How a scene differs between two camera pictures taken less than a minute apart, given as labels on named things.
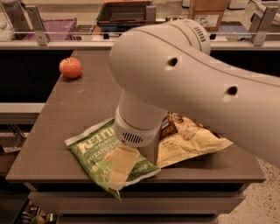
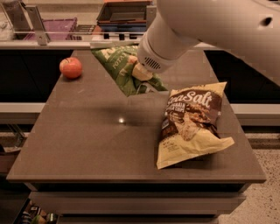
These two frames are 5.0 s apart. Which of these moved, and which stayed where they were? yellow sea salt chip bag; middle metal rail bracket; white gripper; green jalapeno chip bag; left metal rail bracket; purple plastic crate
Moved: green jalapeno chip bag; white gripper
Stayed: purple plastic crate; yellow sea salt chip bag; middle metal rail bracket; left metal rail bracket
